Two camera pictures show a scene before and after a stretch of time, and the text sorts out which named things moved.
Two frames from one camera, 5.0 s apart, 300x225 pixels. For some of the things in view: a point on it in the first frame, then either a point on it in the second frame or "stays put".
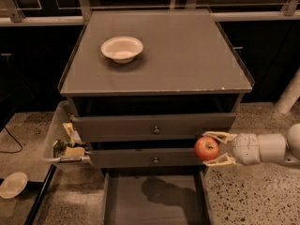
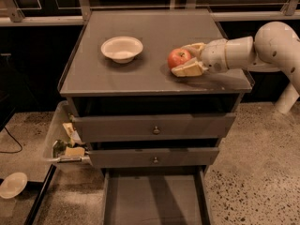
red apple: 207,148 -> 178,56
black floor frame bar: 40,195 stays put
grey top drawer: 153,125 stays put
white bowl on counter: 122,49 stays put
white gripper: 246,148 -> 213,56
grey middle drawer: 145,157 stays put
